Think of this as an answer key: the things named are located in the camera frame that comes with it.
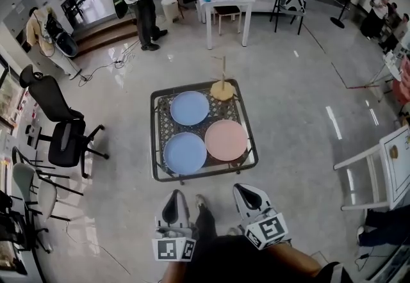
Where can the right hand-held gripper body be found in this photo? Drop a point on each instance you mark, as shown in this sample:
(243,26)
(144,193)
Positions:
(267,230)

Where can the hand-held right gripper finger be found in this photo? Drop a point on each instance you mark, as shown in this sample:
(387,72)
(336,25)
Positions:
(240,205)
(264,200)

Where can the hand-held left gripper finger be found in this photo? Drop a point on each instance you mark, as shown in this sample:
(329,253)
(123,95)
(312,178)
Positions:
(159,219)
(184,215)

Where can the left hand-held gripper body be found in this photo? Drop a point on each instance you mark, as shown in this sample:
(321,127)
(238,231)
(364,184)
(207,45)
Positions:
(174,243)

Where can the blue big plate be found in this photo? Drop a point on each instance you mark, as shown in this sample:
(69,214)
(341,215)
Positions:
(189,108)
(185,153)

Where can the pink big plate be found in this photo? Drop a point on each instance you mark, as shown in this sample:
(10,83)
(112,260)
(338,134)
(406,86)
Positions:
(225,140)

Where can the person's right forearm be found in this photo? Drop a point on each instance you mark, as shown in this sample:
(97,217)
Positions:
(294,259)

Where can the person's left forearm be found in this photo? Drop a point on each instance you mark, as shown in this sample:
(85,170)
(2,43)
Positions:
(174,272)

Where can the person's beige shoe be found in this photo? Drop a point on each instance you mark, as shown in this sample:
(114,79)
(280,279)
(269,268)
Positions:
(201,200)

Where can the person's black clothing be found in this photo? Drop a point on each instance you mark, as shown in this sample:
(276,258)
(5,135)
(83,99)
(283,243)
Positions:
(237,259)

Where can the dark wicker glass-top table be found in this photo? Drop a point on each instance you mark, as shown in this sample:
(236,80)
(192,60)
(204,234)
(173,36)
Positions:
(161,121)

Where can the white shell chair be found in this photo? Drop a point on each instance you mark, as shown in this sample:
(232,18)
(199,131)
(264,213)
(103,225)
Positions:
(45,195)

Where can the wooden mug tree stand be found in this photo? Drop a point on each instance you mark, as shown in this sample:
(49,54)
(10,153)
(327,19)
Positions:
(221,89)

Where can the black office chair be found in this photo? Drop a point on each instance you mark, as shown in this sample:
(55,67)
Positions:
(65,141)

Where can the white side table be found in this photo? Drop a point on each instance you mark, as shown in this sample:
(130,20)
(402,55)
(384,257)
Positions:
(395,166)

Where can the pink cloth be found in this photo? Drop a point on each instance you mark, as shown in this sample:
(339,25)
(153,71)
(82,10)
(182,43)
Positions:
(404,89)

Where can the black floor fan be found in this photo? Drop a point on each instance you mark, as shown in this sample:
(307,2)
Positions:
(337,23)

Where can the wooden step platform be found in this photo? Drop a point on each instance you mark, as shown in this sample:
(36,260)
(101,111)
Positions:
(105,35)

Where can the wooden stool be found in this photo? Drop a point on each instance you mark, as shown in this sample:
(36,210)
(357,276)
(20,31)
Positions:
(226,10)

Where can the black and white chair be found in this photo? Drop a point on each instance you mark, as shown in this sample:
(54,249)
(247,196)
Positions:
(293,0)

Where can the white trash bin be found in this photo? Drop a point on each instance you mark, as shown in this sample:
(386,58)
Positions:
(169,9)

